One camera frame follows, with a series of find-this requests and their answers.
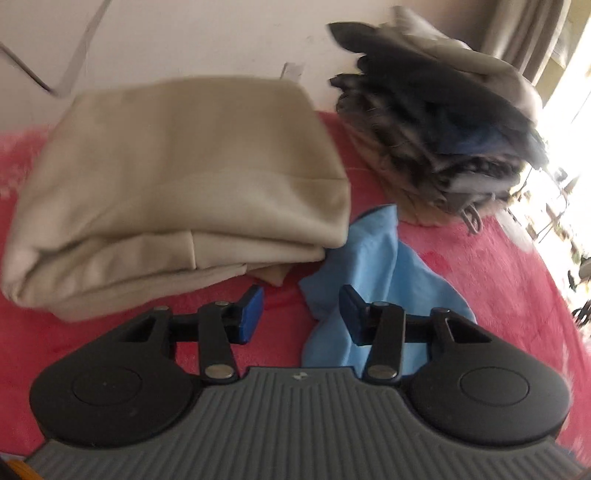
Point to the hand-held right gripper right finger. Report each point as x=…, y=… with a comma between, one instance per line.
x=353, y=314

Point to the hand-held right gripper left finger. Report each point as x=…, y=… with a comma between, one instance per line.
x=251, y=314

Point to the light blue shirt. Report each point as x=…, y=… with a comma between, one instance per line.
x=369, y=258

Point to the pile of folded dark clothes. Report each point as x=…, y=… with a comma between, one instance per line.
x=429, y=124

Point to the pink floral blanket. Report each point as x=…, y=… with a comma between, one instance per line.
x=498, y=277

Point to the beige folded garment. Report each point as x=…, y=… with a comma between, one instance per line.
x=175, y=184

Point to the grey curtain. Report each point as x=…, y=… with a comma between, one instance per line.
x=521, y=32

